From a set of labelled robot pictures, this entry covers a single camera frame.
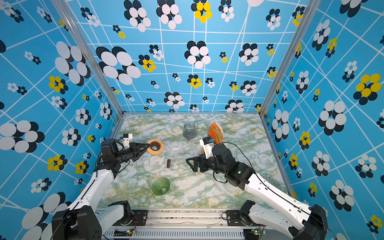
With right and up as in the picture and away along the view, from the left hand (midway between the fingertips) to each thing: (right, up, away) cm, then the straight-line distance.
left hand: (149, 145), depth 79 cm
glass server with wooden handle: (+9, -4, +17) cm, 20 cm away
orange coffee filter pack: (+38, +6, +19) cm, 43 cm away
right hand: (+24, -5, -8) cm, 26 cm away
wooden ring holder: (+29, -6, +16) cm, 34 cm away
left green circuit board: (-11, -42, -7) cm, 44 cm away
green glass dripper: (+5, -23, +3) cm, 24 cm away
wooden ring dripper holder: (+3, -1, +4) cm, 5 cm away
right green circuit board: (+53, -40, -8) cm, 67 cm away
